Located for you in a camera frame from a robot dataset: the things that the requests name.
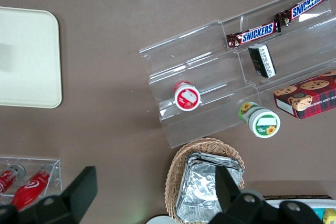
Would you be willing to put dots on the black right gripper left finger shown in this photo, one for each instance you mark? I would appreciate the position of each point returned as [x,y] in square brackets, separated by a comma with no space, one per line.
[76,192]

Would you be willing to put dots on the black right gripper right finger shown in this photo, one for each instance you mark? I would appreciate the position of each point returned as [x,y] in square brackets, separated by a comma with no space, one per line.
[228,197]

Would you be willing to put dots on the oval light wicker basket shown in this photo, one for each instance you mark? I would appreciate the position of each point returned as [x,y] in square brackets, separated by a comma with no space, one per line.
[176,171]

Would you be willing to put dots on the white snack tray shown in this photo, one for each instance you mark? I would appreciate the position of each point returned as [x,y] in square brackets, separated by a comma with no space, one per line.
[294,201]

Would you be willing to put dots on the cream plastic tray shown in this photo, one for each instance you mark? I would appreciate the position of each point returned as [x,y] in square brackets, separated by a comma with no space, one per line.
[29,58]

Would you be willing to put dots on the clear acrylic bottle rack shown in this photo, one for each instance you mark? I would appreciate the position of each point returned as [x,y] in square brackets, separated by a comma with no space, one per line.
[56,174]

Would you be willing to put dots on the aluminium foil container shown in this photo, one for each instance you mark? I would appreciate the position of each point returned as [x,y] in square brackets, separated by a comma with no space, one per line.
[223,157]
[199,187]

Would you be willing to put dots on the red Coca-Cola bottle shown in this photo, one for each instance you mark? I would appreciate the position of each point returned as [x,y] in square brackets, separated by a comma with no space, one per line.
[6,179]
[30,186]

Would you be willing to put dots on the green sunflower cup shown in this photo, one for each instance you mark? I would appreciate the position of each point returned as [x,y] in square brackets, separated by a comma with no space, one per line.
[263,124]

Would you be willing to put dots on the teal snack packet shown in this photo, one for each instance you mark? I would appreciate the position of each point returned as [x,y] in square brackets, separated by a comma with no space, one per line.
[318,212]

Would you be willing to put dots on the yellow snack packet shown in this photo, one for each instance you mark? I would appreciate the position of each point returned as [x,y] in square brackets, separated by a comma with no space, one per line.
[330,216]

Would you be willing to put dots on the red strawberry yogurt cup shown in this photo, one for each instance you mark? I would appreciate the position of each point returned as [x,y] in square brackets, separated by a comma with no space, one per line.
[187,98]

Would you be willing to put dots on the red tartan cookie box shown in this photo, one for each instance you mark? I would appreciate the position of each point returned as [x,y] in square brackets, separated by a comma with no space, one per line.
[307,98]

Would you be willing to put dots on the small black box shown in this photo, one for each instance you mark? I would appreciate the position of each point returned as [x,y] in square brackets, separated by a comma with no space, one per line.
[262,60]

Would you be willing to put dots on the clear acrylic stepped display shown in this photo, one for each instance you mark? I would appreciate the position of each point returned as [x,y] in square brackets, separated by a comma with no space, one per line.
[199,58]

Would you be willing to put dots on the Snickers chocolate bar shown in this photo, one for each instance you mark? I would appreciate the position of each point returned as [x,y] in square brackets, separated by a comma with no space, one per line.
[304,5]
[256,34]

